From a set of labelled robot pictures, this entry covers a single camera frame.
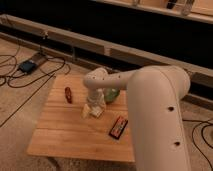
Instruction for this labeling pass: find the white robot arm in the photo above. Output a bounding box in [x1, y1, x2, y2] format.
[83, 65, 191, 171]

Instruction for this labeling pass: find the black orange candy bar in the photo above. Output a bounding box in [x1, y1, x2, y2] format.
[109, 116, 128, 139]

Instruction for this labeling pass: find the red small toy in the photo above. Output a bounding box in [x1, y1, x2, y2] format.
[65, 87, 72, 103]

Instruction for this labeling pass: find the white sponge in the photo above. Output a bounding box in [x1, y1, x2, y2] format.
[90, 106, 104, 118]

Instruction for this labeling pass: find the black floor cable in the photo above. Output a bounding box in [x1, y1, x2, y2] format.
[0, 46, 72, 128]

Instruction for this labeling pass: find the blue power adapter box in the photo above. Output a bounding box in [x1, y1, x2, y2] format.
[18, 61, 36, 74]

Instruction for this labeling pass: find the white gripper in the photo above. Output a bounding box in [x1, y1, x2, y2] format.
[81, 89, 107, 118]

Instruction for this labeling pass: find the wooden table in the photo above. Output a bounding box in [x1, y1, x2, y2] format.
[27, 74, 134, 162]

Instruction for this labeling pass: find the black cable right side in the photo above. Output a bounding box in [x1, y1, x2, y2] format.
[182, 117, 213, 171]

